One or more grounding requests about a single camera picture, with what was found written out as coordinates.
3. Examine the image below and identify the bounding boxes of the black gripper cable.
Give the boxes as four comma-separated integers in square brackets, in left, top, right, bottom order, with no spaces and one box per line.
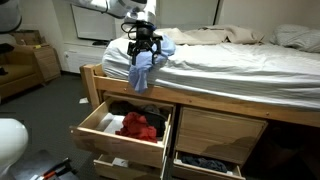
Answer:
[120,21,135,42]

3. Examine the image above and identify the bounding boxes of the wooden nightstand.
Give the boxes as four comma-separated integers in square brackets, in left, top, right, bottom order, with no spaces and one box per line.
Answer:
[16,44,62,84]

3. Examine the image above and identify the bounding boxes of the red black bar clamp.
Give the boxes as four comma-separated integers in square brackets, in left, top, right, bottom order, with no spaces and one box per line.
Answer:
[33,157,78,180]

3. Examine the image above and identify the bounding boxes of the wooden bed frame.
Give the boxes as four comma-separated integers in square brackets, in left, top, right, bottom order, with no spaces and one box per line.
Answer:
[79,63,320,180]

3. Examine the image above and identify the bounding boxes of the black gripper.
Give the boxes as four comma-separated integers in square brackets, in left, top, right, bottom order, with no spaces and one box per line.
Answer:
[126,21,164,67]

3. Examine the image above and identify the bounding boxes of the white crumpled clothes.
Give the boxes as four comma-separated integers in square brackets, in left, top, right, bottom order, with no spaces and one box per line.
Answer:
[111,156,130,169]

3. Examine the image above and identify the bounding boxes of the dark blue clothes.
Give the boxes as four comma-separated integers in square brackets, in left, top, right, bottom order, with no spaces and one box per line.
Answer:
[180,154,229,174]

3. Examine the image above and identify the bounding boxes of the red shirt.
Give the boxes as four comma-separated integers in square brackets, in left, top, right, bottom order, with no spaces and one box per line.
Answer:
[114,111,159,144]

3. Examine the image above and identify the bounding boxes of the brown cardboard box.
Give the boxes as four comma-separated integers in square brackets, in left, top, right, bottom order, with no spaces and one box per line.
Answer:
[8,29,46,47]

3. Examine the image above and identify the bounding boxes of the black garment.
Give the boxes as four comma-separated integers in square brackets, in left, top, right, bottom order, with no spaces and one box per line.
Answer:
[109,100,170,138]

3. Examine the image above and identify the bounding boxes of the white wall heater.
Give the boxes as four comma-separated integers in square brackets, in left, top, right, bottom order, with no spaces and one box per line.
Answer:
[63,41,110,74]

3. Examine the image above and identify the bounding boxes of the blue shirt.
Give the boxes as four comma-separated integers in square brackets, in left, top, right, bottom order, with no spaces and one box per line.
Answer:
[128,33,177,95]

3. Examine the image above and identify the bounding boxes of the beige quilted blanket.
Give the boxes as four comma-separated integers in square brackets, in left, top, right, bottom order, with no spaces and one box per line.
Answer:
[154,23,268,46]

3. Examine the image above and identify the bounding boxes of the mattress with white sheet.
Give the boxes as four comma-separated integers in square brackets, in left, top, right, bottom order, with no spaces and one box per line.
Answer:
[101,34,320,111]

